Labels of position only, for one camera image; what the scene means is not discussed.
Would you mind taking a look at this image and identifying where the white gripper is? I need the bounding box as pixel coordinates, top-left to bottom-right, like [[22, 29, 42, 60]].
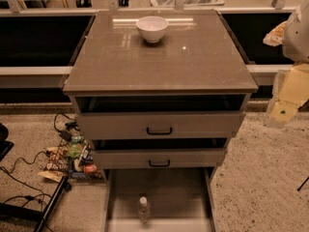
[[266, 63, 309, 128]]

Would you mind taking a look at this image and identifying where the clear plastic water bottle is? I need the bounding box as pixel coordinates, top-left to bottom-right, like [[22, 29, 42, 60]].
[[138, 196, 150, 223]]

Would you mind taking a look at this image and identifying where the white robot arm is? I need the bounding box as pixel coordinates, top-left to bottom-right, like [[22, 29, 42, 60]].
[[263, 0, 309, 128]]

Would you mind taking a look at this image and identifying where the middle grey drawer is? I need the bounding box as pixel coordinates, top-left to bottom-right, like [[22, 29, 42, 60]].
[[92, 148, 227, 169]]

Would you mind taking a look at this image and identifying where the grey drawer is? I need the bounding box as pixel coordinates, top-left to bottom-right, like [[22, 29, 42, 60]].
[[92, 148, 227, 169], [102, 168, 219, 232], [76, 112, 245, 140]]

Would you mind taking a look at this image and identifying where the top grey drawer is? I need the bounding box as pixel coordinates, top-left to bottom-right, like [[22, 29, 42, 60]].
[[76, 112, 245, 140]]

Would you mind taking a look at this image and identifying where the grey drawer cabinet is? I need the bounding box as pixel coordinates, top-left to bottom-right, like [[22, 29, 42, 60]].
[[62, 9, 259, 179]]

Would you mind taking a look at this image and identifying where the bottom grey drawer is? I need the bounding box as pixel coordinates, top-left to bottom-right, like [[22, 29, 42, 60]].
[[102, 168, 219, 232]]

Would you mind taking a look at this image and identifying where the black tripod leg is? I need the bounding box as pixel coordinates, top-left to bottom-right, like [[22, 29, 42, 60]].
[[296, 176, 309, 191]]

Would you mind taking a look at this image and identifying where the white ceramic bowl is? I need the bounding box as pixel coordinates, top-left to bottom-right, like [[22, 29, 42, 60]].
[[136, 16, 168, 43]]

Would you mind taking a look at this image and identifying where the pile of snack packages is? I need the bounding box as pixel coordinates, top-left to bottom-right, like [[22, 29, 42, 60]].
[[38, 135, 103, 182]]

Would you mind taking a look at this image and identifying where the black metal stand base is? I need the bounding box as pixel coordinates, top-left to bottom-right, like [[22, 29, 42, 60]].
[[0, 175, 71, 232]]

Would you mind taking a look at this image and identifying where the black power adapter with cable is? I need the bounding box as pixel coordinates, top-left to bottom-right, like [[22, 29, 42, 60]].
[[53, 113, 79, 142]]

